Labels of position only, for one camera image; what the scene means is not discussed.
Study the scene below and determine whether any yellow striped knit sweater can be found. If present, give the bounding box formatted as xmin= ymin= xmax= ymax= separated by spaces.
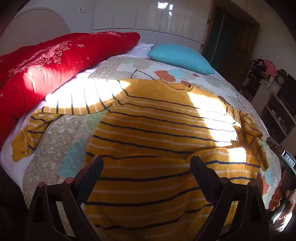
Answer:
xmin=11 ymin=79 xmax=270 ymax=241

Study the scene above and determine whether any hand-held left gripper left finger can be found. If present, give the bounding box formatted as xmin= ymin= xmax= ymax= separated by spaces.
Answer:
xmin=25 ymin=155 xmax=104 ymax=241

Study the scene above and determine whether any black flat screen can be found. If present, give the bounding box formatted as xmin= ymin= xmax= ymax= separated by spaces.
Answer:
xmin=277 ymin=73 xmax=296 ymax=105

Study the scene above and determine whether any quilted patchwork heart blanket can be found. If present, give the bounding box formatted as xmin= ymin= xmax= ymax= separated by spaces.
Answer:
xmin=22 ymin=56 xmax=281 ymax=241

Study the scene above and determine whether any red floral quilt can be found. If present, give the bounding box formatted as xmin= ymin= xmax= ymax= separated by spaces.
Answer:
xmin=0 ymin=31 xmax=141 ymax=149

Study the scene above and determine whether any pink cloth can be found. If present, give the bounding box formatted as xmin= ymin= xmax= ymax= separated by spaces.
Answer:
xmin=265 ymin=60 xmax=278 ymax=76

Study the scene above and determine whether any glossy white wardrobe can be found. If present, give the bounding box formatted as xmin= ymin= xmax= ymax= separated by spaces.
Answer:
xmin=92 ymin=0 xmax=212 ymax=45

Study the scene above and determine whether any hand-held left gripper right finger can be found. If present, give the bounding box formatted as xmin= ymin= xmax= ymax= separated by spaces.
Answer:
xmin=190 ymin=156 xmax=270 ymax=241

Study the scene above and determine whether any pale arched headboard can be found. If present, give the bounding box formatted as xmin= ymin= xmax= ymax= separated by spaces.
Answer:
xmin=0 ymin=8 xmax=72 ymax=57

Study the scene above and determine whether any person's right hand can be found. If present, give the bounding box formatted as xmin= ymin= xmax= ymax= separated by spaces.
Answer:
xmin=269 ymin=182 xmax=288 ymax=211

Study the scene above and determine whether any white shelf unit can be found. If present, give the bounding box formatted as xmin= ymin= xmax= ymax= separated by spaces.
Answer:
xmin=240 ymin=59 xmax=296 ymax=144

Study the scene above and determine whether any wooden door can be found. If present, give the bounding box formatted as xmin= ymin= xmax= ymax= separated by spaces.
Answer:
xmin=222 ymin=14 xmax=260 ymax=86

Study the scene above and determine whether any teal pillow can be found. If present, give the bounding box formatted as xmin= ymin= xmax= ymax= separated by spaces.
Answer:
xmin=147 ymin=44 xmax=215 ymax=75

